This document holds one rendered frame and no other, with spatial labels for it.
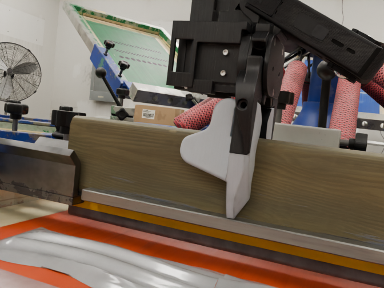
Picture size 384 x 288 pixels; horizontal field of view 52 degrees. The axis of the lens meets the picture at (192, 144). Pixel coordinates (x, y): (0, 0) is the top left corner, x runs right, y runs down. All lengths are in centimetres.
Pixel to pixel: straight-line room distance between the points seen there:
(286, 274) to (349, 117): 53
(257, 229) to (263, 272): 4
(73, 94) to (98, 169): 529
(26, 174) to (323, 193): 27
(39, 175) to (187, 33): 20
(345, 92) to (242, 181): 62
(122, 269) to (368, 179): 19
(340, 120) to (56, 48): 533
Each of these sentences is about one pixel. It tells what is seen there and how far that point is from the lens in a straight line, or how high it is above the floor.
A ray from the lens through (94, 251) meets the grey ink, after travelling 33.
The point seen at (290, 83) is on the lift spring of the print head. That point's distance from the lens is 92.
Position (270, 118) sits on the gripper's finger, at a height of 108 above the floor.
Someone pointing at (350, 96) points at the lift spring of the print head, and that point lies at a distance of 88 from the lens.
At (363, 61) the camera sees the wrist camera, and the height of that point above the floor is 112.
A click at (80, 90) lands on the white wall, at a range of 559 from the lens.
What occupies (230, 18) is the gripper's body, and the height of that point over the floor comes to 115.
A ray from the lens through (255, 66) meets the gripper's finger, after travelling 29.
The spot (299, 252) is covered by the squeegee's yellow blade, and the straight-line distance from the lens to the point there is 34.
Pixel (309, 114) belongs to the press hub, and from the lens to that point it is 112.
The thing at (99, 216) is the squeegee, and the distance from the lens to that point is 40.
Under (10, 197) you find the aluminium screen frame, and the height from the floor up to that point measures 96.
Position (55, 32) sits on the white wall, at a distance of 595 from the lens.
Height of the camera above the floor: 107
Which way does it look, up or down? 4 degrees down
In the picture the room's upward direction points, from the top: 7 degrees clockwise
